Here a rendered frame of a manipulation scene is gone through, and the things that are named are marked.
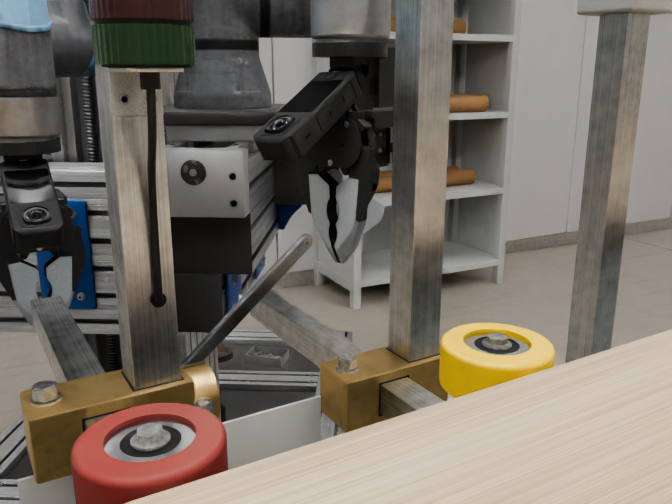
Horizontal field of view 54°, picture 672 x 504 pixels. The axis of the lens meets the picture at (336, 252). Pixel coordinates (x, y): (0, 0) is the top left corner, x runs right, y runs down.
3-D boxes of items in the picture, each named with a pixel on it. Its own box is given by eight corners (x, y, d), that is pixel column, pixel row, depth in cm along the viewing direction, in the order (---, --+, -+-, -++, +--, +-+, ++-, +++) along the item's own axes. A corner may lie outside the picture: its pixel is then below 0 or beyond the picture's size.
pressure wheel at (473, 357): (431, 501, 48) (438, 353, 44) (437, 442, 55) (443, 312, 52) (547, 515, 46) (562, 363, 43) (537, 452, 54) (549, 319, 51)
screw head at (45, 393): (28, 397, 47) (26, 381, 47) (59, 390, 48) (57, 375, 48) (32, 409, 45) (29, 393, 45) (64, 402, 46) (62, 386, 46)
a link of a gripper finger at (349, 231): (392, 258, 69) (394, 169, 66) (357, 271, 64) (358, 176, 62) (368, 253, 71) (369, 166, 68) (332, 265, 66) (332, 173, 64)
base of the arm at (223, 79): (189, 104, 112) (185, 42, 109) (277, 104, 111) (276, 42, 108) (161, 109, 97) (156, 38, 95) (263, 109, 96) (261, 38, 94)
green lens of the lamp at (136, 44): (85, 64, 42) (81, 27, 41) (178, 65, 45) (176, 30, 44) (106, 64, 37) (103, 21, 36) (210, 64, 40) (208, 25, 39)
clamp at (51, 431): (27, 451, 50) (18, 390, 48) (200, 406, 56) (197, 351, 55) (37, 491, 45) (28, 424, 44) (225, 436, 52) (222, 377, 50)
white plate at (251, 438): (32, 587, 52) (15, 477, 50) (318, 485, 65) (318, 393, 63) (33, 592, 52) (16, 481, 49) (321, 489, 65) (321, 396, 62)
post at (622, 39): (554, 404, 81) (592, 14, 69) (581, 395, 83) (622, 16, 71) (584, 421, 77) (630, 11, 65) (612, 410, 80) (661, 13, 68)
